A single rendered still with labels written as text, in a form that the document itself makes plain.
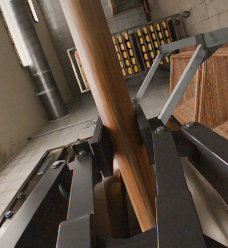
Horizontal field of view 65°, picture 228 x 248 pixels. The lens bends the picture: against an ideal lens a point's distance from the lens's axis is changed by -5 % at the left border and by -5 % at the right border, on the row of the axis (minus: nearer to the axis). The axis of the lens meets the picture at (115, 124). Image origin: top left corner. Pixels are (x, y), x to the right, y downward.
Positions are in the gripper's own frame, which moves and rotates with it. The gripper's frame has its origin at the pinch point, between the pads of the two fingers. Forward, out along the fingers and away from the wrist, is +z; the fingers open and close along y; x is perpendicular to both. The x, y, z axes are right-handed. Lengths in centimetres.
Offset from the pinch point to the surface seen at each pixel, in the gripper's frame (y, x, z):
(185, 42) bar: 38, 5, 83
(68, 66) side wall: -122, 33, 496
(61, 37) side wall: -112, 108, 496
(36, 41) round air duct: -108, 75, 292
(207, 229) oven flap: 15, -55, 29
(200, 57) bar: 23.3, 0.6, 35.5
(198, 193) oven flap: 19, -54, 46
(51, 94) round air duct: -115, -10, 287
